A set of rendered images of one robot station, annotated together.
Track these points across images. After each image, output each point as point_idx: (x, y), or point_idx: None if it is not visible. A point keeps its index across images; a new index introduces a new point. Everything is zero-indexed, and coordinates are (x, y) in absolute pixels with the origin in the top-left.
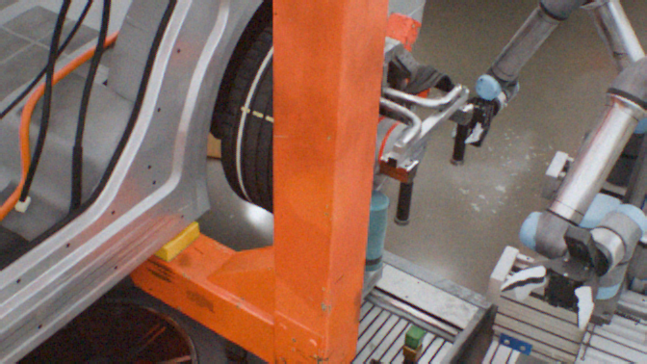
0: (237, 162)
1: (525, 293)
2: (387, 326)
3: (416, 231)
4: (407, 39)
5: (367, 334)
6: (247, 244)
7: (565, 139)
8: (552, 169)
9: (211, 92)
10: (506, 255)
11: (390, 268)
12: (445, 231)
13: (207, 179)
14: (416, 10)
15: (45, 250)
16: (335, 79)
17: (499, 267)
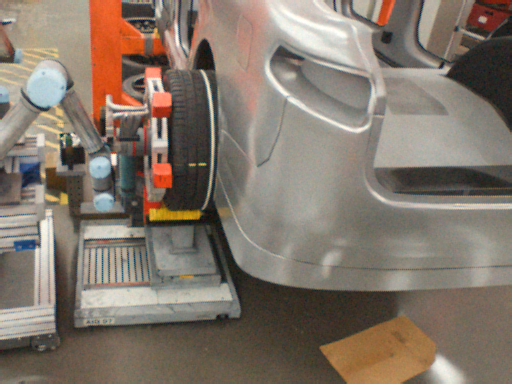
0: None
1: (9, 28)
2: (125, 273)
3: (171, 365)
4: (151, 102)
5: (132, 264)
6: (252, 287)
7: None
8: (40, 188)
9: (191, 59)
10: (41, 142)
11: (153, 302)
12: (151, 380)
13: (336, 313)
14: (237, 222)
15: (182, 56)
16: None
17: (42, 137)
